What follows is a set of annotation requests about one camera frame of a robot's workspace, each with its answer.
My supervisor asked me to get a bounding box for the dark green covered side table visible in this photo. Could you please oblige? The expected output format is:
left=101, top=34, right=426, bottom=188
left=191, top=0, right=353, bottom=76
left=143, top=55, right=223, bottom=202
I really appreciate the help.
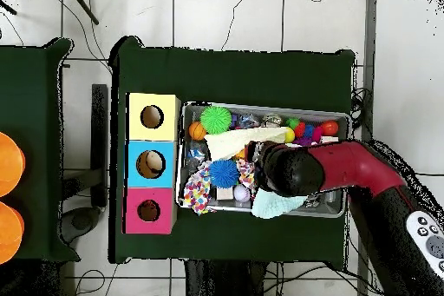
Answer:
left=0, top=37, right=74, bottom=262

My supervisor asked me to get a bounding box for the blue spiky ball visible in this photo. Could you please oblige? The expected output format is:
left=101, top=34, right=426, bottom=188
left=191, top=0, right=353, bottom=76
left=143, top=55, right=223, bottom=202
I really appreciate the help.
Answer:
left=209, top=159, right=240, bottom=189

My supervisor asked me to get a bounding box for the black upright panel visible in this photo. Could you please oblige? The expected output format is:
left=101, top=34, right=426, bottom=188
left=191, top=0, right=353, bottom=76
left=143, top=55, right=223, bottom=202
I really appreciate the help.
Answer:
left=91, top=83, right=109, bottom=208

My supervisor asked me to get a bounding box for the black rod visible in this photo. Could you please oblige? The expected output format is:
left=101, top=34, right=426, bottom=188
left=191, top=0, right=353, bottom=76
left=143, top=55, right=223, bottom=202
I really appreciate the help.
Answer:
left=65, top=0, right=101, bottom=26
left=0, top=0, right=18, bottom=16

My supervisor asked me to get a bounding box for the mint green waffle cloth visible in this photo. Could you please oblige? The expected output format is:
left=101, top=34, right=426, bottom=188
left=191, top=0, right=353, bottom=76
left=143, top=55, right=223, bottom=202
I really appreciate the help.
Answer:
left=251, top=190, right=308, bottom=220

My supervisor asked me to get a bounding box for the green spiky ball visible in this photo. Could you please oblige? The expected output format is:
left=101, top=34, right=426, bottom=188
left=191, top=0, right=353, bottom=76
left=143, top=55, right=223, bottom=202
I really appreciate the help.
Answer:
left=200, top=105, right=233, bottom=136

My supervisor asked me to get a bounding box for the small orange ball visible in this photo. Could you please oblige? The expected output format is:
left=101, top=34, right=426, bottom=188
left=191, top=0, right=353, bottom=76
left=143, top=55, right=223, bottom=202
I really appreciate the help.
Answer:
left=321, top=120, right=340, bottom=137

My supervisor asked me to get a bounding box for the grey floor stand base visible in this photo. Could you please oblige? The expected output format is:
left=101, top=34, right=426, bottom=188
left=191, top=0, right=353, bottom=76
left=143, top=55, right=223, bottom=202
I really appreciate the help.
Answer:
left=61, top=169, right=103, bottom=245

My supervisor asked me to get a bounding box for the dark green table cloth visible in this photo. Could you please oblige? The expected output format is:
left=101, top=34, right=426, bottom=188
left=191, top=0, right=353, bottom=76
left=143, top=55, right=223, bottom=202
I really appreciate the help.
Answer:
left=109, top=35, right=356, bottom=269

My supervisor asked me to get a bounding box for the colourful polka dot cloth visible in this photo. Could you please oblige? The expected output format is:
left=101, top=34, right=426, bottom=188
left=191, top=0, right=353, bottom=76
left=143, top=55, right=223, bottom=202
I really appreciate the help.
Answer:
left=183, top=162, right=218, bottom=215

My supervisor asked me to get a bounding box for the clear mesh bin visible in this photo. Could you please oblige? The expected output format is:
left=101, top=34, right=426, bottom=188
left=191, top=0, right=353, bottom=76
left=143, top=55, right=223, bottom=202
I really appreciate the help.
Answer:
left=176, top=103, right=351, bottom=220

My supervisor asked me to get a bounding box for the cream yellow cloth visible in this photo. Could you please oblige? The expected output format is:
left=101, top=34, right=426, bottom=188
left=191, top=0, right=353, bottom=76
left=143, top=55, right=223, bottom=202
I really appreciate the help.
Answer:
left=204, top=127, right=289, bottom=161

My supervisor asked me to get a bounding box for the wooden box with three holes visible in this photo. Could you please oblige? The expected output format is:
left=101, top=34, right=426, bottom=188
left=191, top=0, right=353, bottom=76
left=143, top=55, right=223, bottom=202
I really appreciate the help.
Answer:
left=123, top=91, right=183, bottom=235

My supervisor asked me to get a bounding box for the orange basketball toy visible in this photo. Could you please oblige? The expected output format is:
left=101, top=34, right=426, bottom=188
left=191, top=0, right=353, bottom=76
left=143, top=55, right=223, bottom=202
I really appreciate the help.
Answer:
left=187, top=121, right=209, bottom=141

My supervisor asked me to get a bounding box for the orange round bowl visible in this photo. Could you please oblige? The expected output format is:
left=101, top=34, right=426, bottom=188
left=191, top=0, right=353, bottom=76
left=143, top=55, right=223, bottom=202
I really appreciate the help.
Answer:
left=0, top=132, right=27, bottom=198
left=0, top=201, right=25, bottom=266

